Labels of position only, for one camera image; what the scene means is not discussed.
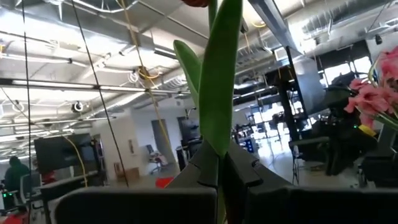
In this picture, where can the office chair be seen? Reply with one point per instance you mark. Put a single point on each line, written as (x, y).
(155, 158)

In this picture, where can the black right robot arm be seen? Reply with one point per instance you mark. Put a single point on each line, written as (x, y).
(345, 140)

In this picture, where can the clear glass vase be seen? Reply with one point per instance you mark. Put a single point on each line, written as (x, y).
(387, 141)

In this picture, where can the ceiling dome camera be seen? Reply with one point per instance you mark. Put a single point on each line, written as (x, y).
(77, 106)

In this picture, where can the red floor object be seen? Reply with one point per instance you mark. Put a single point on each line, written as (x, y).
(164, 182)

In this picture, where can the black monitor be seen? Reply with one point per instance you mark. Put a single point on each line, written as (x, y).
(59, 152)

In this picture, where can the cardboard box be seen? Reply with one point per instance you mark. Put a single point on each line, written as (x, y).
(129, 174)

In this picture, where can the black aluminium table frame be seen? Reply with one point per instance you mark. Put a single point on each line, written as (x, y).
(289, 102)

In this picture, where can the yellow tag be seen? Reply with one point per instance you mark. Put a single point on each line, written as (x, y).
(367, 130)

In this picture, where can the pink flower bunch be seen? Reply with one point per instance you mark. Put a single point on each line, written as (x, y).
(370, 99)

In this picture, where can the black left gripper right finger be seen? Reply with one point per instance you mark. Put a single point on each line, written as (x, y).
(280, 205)

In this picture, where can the red tulip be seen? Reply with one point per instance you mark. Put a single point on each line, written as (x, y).
(217, 93)

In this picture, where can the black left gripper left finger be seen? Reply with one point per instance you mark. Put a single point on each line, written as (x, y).
(140, 205)

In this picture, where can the person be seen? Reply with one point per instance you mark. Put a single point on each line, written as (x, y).
(15, 177)

